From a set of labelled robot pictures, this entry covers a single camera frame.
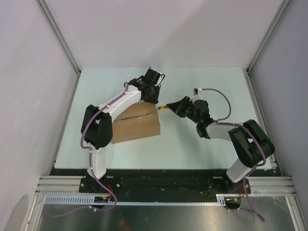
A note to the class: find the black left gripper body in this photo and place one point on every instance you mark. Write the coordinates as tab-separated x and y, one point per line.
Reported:
154	96

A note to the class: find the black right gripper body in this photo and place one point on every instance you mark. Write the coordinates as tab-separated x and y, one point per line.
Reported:
187	110

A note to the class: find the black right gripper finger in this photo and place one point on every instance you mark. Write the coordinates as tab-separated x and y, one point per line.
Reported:
176	108
185	100

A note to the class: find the yellow utility knife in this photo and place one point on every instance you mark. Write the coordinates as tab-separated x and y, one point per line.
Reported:
162	107

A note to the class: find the brown cardboard express box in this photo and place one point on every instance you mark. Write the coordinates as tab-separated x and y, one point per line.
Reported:
139	121

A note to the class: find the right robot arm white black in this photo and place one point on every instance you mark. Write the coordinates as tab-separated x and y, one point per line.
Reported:
250	142

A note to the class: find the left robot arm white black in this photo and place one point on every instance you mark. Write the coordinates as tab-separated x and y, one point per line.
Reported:
97	125

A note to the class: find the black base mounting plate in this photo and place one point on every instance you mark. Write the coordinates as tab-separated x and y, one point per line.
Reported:
160	185

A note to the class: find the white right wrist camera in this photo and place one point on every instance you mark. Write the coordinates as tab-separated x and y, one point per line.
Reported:
197	95

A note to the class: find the aluminium front rail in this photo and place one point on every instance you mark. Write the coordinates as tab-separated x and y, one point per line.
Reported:
259	186

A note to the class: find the right aluminium frame post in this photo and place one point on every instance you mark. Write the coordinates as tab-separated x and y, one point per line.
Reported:
280	14

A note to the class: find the aluminium frame post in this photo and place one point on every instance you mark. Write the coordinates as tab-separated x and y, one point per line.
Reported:
280	14
58	34

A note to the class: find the left aluminium frame post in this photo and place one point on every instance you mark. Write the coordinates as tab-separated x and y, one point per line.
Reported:
58	34

